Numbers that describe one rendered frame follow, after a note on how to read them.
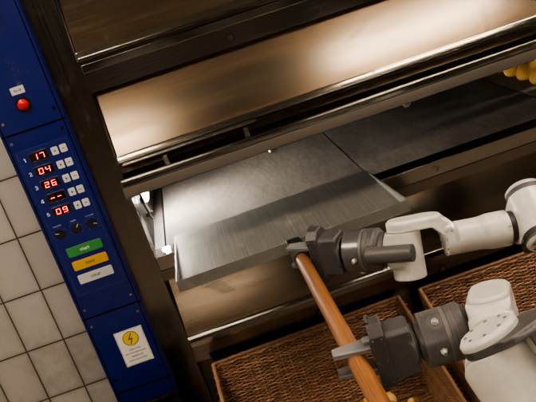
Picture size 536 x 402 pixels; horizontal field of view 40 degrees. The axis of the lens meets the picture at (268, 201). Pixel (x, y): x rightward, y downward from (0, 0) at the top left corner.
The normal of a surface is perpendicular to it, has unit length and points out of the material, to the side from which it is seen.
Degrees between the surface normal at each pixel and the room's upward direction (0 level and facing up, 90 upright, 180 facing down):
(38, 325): 90
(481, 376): 94
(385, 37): 70
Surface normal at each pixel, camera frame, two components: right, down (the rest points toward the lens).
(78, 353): 0.15, 0.29
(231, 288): 0.05, -0.03
